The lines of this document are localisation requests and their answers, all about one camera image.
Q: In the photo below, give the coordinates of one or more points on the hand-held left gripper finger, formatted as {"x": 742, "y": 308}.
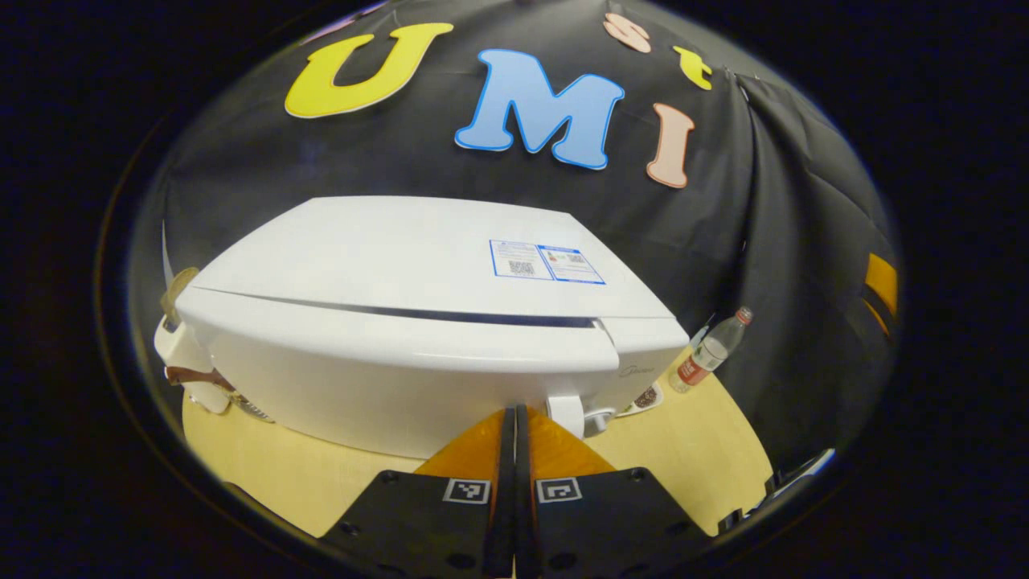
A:
{"x": 524, "y": 498}
{"x": 505, "y": 498}

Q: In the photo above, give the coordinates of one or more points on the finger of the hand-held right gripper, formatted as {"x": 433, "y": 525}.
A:
{"x": 882, "y": 281}

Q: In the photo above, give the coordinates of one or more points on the white microwave oven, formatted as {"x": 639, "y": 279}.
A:
{"x": 402, "y": 257}

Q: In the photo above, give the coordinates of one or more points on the white divided bean dish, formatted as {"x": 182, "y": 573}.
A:
{"x": 647, "y": 398}

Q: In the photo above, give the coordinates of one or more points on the black backdrop cloth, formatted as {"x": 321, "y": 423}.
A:
{"x": 723, "y": 201}

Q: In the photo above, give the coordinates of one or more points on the clear bottle with red label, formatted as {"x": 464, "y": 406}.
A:
{"x": 707, "y": 354}

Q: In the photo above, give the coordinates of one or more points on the white toaster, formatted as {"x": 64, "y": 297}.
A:
{"x": 183, "y": 354}

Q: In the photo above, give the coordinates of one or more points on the brown bread slice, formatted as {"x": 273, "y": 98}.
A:
{"x": 177, "y": 291}

